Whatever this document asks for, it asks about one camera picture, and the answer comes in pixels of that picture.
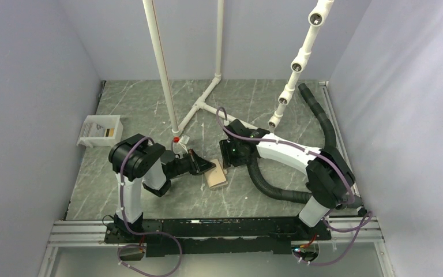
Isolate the tan leather card holder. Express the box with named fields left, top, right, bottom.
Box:
left=200, top=159, right=228, bottom=191

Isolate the aluminium extrusion rail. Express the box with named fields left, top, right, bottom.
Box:
left=38, top=216, right=395, bottom=276

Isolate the side aluminium rail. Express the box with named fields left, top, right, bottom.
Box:
left=318, top=80, right=360, bottom=197

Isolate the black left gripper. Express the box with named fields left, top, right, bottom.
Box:
left=168, top=149, right=215, bottom=180

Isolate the white card tray box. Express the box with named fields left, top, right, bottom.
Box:
left=76, top=115, right=123, bottom=148

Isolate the white PVC pipe frame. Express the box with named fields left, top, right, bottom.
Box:
left=142, top=0, right=335, bottom=137

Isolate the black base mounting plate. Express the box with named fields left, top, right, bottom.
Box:
left=104, top=216, right=331, bottom=257

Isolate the black corrugated hose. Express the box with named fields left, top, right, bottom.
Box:
left=246, top=83, right=360, bottom=209

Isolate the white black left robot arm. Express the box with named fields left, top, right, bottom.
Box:
left=108, top=134, right=216, bottom=242

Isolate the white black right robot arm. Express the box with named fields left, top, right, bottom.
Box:
left=220, top=119, right=357, bottom=239

